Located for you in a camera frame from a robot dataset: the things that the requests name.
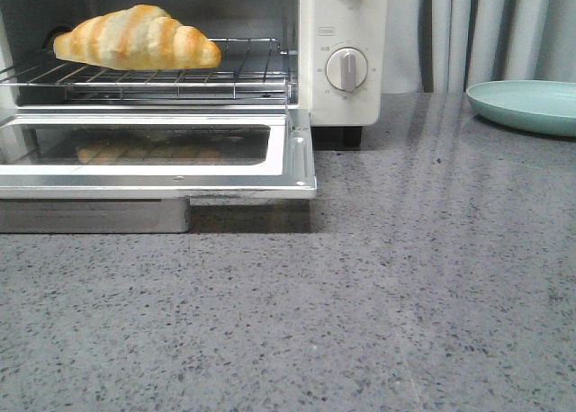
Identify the golden croissant bread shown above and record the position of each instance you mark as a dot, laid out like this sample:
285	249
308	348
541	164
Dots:
143	37

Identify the grey white curtain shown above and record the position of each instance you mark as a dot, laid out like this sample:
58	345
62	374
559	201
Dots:
446	46

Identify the metal oven wire rack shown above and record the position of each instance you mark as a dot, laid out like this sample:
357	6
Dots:
251	71

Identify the oven glass door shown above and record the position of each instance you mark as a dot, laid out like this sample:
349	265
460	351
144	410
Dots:
84	170

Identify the light green plate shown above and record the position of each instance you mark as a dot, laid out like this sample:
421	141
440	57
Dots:
537	106

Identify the white Toshiba toaster oven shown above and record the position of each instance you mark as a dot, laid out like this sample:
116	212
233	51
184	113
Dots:
312	29

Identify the lower oven timer knob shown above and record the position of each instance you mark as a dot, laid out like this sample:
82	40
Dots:
346	69

